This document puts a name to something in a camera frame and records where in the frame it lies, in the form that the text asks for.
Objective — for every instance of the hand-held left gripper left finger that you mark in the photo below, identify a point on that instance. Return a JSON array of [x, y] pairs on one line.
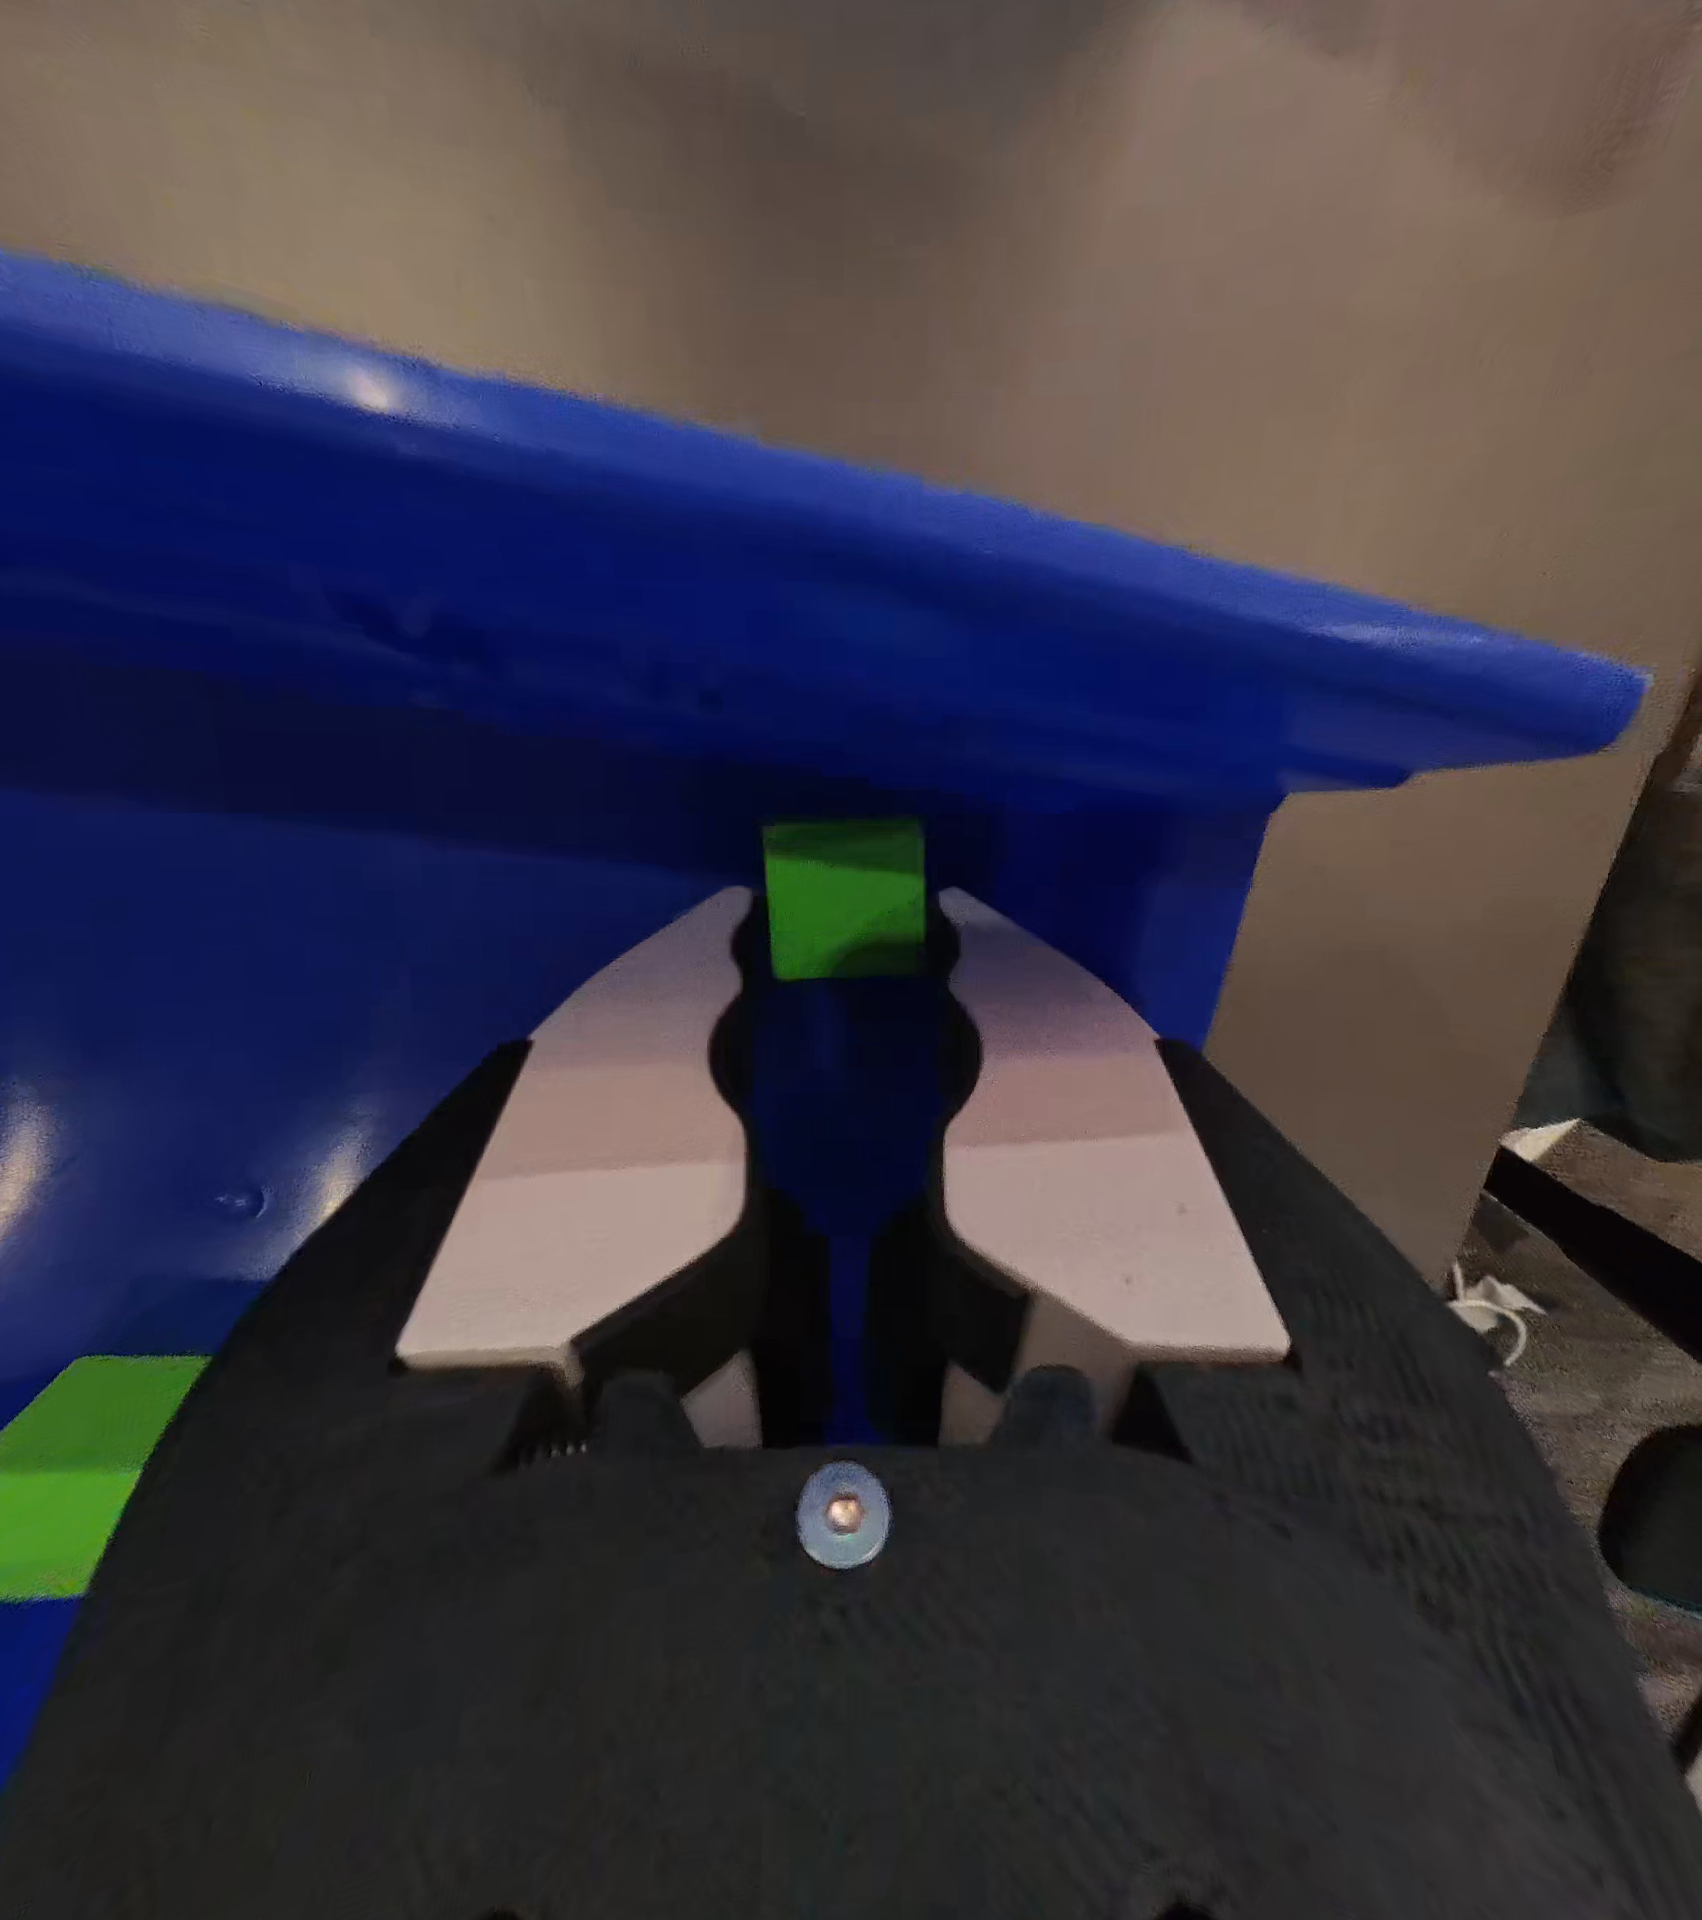
[[596, 1185]]

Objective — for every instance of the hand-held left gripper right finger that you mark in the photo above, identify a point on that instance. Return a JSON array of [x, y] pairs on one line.
[[1107, 1185]]

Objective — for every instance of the green cube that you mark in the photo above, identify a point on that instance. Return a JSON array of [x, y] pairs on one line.
[[70, 1479], [845, 901]]

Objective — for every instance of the blue plastic bin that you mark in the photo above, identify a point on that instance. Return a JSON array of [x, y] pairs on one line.
[[491, 675]]

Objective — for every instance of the white charger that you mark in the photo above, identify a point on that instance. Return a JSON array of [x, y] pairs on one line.
[[1496, 1309]]

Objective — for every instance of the dark bag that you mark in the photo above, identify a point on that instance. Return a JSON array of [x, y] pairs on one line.
[[1691, 975]]

